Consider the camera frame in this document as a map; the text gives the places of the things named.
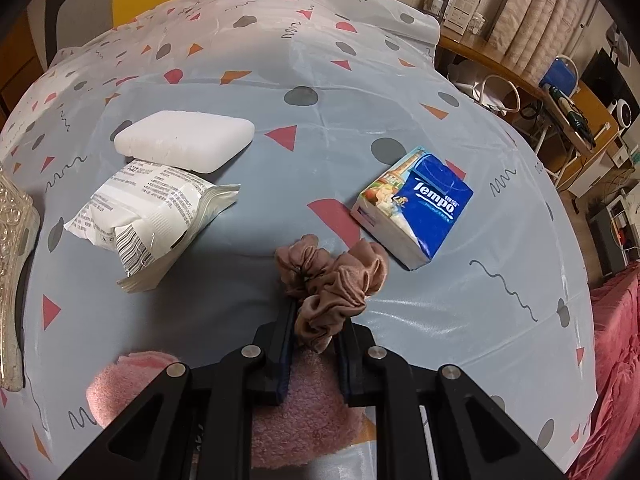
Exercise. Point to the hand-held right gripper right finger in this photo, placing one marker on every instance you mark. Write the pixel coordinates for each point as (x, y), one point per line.
(345, 365)

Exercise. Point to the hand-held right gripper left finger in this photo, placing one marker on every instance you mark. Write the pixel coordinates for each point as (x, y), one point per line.
(287, 345)

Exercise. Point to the pink dishcloth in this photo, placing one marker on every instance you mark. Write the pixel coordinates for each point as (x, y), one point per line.
(320, 410)

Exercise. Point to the brown satin scrunchie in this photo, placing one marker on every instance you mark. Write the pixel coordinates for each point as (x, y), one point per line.
(340, 285)

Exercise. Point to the blue pocket tissue pack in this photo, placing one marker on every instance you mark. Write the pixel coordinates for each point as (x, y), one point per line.
(425, 210)

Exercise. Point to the white wet wipes packet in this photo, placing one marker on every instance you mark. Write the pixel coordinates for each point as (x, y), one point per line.
(145, 210)

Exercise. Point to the white sponge block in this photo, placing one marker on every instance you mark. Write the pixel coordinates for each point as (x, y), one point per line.
(185, 137)

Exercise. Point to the pink blanket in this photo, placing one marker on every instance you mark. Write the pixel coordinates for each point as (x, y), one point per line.
(615, 360)

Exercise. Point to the ornate gold tissue box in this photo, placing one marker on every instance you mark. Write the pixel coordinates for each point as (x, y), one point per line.
(12, 240)

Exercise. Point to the grey low shelf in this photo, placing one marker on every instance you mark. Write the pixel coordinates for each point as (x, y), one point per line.
(612, 240)

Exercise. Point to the white tote bag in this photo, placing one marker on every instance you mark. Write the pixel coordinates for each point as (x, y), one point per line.
(480, 85)

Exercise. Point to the black tools bundle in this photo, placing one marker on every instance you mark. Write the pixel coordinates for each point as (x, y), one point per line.
(572, 115)

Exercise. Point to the wooden desk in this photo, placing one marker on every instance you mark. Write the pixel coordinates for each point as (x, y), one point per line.
(490, 57)

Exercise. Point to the wooden board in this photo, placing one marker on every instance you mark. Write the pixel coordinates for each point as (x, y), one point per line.
(595, 105)

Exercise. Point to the blue folding chair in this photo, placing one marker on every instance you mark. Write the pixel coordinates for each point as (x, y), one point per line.
(557, 72)

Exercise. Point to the white desk fan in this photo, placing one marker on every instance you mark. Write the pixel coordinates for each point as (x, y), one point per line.
(625, 114)

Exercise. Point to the white carton box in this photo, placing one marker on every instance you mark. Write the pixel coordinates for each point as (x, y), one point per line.
(462, 7)

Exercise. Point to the black monitor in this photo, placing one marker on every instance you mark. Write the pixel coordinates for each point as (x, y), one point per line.
(602, 77)

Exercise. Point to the wooden wardrobe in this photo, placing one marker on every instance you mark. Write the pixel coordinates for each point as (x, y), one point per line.
(17, 65)

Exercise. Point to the beige patterned curtain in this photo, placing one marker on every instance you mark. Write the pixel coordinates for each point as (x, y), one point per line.
(540, 10)

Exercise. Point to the hanging beige bag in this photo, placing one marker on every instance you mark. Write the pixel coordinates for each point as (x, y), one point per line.
(620, 42)

